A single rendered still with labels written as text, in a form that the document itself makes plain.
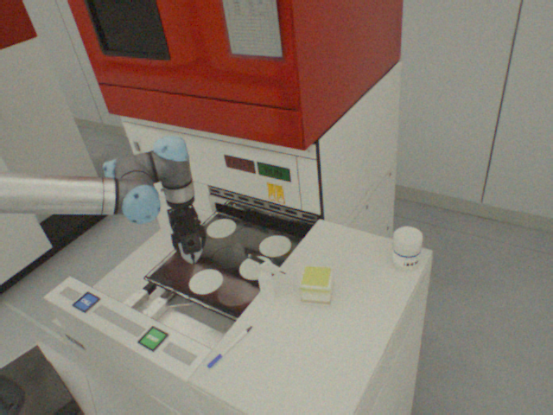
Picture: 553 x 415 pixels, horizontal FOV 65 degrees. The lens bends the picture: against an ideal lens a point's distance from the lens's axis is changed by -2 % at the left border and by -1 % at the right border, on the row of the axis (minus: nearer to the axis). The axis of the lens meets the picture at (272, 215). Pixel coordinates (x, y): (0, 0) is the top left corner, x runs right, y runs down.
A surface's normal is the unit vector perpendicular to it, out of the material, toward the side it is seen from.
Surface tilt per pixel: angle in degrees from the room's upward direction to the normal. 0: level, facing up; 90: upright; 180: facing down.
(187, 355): 0
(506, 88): 90
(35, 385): 2
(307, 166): 90
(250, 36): 90
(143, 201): 88
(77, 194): 65
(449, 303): 0
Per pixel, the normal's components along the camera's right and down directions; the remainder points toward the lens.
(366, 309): -0.12, -0.79
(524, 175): -0.53, 0.56
